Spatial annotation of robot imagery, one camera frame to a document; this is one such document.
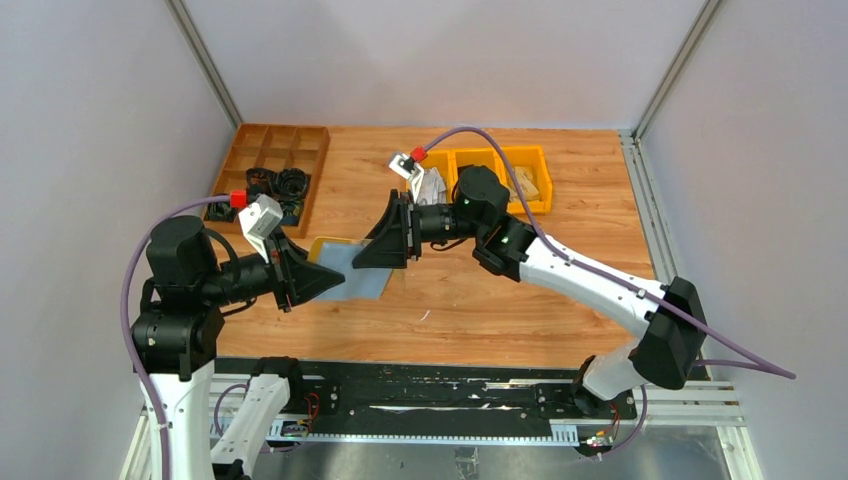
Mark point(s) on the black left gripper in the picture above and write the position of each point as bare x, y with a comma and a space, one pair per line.
292, 271

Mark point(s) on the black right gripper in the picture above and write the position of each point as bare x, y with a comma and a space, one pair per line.
399, 226

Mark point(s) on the yellow leather card holder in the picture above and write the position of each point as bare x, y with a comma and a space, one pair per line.
338, 254

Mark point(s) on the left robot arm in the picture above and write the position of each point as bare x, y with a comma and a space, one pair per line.
175, 338

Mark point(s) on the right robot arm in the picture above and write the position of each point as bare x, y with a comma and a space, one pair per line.
662, 318

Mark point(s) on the cards in left bin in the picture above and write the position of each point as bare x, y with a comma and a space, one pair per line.
433, 188

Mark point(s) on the tan card holder in bin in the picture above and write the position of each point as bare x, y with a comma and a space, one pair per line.
526, 184

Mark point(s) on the wooden compartment tray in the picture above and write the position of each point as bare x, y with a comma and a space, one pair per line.
276, 147

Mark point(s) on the right yellow bin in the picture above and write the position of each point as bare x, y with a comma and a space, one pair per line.
530, 167

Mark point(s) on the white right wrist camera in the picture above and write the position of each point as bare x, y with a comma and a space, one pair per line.
410, 170

